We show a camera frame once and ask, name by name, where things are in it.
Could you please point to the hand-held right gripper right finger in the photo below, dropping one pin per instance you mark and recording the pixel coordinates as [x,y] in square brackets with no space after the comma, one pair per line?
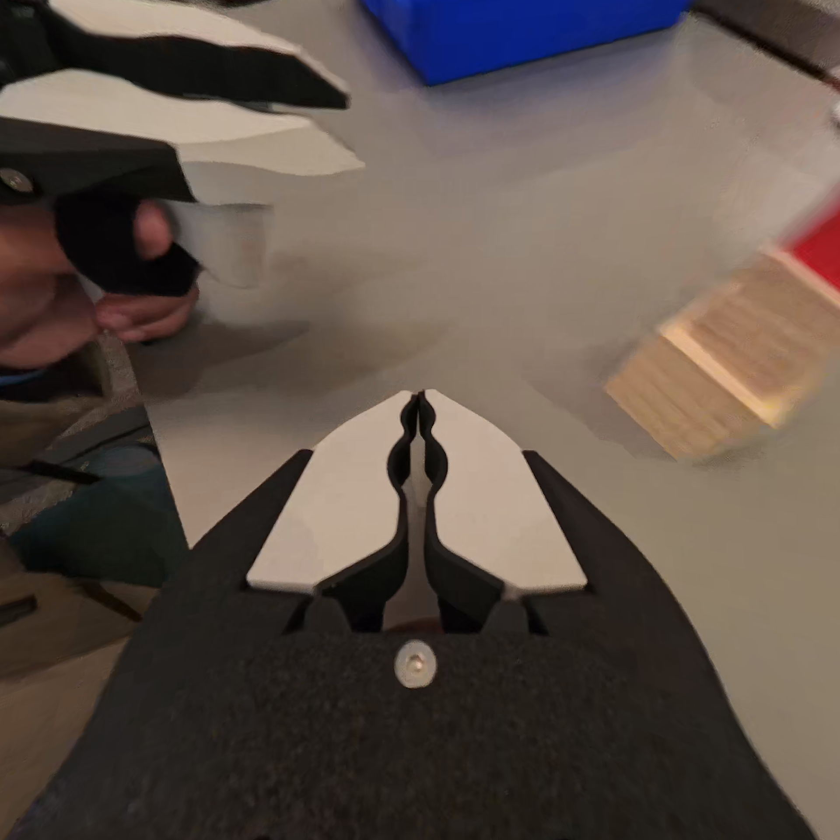
[519,525]

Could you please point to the large wooden cube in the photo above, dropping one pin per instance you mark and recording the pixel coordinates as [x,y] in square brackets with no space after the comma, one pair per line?
[683,400]

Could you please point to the person's left hand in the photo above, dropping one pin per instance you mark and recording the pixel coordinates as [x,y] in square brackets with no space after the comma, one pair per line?
[59,302]

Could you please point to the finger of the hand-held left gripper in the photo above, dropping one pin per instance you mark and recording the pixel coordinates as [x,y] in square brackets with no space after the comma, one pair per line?
[184,53]
[197,131]

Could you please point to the medium wooden cube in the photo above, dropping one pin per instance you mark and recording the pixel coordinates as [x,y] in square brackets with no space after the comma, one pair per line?
[768,335]

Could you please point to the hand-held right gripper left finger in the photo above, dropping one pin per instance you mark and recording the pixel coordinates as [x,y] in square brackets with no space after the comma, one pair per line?
[322,525]

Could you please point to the blue plastic bin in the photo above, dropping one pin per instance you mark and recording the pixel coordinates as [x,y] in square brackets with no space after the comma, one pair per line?
[525,33]

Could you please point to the red wooden cube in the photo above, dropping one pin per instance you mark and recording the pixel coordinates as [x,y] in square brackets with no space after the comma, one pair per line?
[820,250]

